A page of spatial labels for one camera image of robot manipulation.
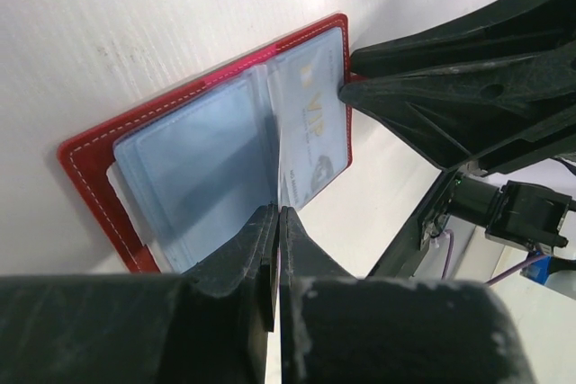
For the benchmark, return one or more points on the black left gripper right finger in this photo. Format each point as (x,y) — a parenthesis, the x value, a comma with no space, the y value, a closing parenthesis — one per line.
(336,328)

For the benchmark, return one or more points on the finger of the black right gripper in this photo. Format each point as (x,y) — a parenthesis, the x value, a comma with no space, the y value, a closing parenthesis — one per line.
(504,29)
(503,116)

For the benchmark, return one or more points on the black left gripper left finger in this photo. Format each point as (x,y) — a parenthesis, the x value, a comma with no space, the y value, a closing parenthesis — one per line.
(207,325)

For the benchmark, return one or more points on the red leather card holder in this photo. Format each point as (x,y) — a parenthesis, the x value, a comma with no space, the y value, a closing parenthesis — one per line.
(174,178)

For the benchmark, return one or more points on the silver VIP card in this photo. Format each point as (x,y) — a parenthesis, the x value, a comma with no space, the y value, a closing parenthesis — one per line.
(312,121)

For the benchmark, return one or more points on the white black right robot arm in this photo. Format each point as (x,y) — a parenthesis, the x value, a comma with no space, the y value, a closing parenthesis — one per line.
(522,215)

